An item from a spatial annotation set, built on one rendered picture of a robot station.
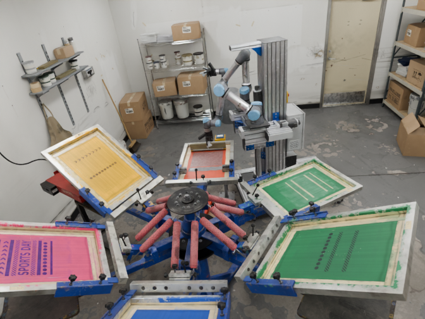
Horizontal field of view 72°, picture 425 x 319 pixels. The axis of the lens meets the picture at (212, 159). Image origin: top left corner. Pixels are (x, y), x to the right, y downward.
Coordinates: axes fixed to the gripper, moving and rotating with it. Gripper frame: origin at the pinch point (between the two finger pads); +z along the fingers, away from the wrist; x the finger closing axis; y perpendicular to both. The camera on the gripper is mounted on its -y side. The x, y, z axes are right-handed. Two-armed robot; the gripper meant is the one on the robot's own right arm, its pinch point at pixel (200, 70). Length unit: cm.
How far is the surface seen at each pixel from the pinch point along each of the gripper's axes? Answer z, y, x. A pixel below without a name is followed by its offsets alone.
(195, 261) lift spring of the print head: -65, 23, -240
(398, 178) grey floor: -254, 172, 14
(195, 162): -16, 58, -107
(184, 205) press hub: -50, 9, -208
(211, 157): -31, 60, -95
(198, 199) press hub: -58, 10, -200
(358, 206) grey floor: -197, 163, -54
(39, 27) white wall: 190, -72, -21
